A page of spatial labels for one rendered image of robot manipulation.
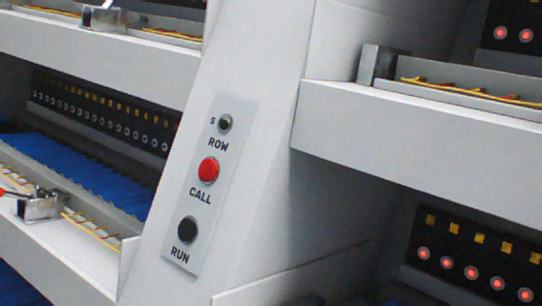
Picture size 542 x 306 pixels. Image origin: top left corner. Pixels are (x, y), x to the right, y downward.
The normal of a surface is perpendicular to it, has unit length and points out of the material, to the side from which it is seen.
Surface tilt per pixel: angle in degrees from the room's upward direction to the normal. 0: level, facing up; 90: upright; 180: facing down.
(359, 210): 90
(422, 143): 106
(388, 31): 90
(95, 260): 16
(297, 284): 90
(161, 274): 90
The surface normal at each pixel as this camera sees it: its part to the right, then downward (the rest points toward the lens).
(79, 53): -0.66, 0.06
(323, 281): 0.74, 0.26
